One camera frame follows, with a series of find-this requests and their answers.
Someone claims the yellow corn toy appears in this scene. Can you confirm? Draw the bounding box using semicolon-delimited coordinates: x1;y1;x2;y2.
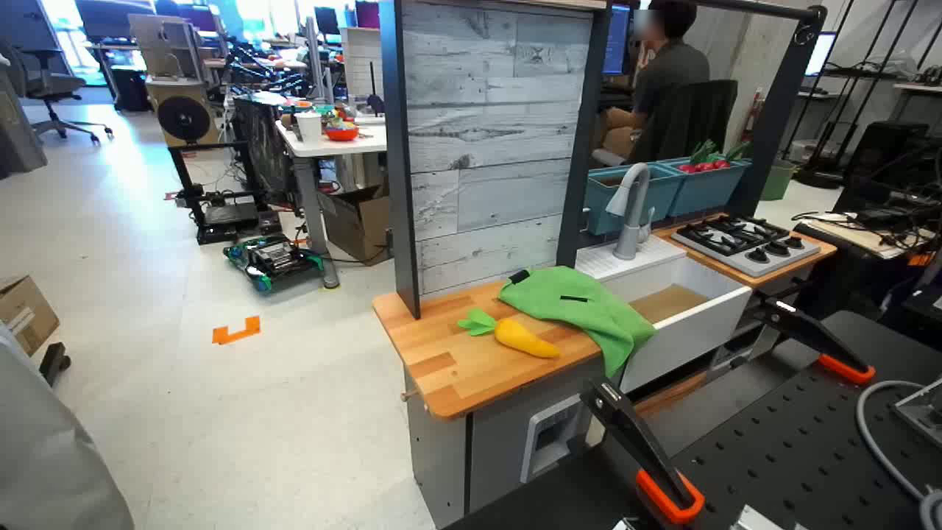
456;305;566;363

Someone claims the green towel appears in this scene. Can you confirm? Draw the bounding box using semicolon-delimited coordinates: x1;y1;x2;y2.
494;261;659;379

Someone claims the wooden toy kitchen counter unit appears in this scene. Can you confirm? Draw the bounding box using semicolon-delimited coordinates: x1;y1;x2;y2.
371;210;843;530

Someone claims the grey wood backsplash panel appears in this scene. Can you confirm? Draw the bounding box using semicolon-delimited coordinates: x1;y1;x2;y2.
401;0;597;304

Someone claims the cardboard box under table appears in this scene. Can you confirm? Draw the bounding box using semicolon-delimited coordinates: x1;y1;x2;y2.
319;185;394;267

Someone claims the teal plastic bin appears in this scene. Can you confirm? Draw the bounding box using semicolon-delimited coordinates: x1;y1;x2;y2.
665;155;755;220
587;160;683;242

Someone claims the grey toy faucet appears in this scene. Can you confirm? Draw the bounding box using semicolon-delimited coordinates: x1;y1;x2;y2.
605;160;659;264

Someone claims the red bowl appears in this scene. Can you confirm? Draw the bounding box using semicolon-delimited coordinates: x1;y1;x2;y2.
321;118;363;144

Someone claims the white cabinet front plate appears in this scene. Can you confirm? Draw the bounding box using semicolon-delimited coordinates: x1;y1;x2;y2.
518;392;594;487

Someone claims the white work table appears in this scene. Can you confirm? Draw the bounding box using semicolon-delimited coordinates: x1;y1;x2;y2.
273;111;391;292

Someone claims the green wheeled floor robot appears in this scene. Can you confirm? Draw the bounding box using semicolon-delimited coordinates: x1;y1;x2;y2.
220;232;334;297

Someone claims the white cup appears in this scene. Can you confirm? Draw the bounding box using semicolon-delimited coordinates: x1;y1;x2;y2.
291;108;326;146

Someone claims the white toy sink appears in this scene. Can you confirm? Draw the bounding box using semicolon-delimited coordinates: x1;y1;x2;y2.
571;232;755;395

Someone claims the seated person dark shirt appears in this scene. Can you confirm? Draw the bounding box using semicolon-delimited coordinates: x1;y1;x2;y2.
597;0;715;166

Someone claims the toy stove top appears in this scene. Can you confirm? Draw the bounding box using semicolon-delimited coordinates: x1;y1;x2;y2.
675;211;825;279

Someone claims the printer with black spool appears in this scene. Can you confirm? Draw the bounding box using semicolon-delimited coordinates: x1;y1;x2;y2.
129;12;223;149

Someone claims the small cardboard box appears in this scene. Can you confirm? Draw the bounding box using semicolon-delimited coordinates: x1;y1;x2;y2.
0;273;66;360

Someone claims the white grey jacket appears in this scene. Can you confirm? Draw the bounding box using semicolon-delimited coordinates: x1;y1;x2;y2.
0;326;137;530

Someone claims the grey rolling office chair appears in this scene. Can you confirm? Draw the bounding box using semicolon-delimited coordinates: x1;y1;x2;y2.
0;0;117;146

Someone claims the black kitchen frame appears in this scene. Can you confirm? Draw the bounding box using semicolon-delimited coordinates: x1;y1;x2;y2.
381;0;830;320

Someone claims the orange floor bracket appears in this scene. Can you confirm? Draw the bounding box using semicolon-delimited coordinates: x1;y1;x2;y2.
209;313;266;347

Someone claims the black clamp orange handle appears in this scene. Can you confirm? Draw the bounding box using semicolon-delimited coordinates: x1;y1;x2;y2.
584;379;711;528
762;292;881;389

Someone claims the black metal frame cart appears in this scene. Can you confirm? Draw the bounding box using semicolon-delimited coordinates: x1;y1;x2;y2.
165;141;285;247

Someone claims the white cable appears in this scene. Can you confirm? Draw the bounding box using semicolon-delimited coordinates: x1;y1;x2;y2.
853;378;942;506

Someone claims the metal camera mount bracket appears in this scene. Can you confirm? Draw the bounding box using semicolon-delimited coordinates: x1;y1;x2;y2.
892;378;942;451

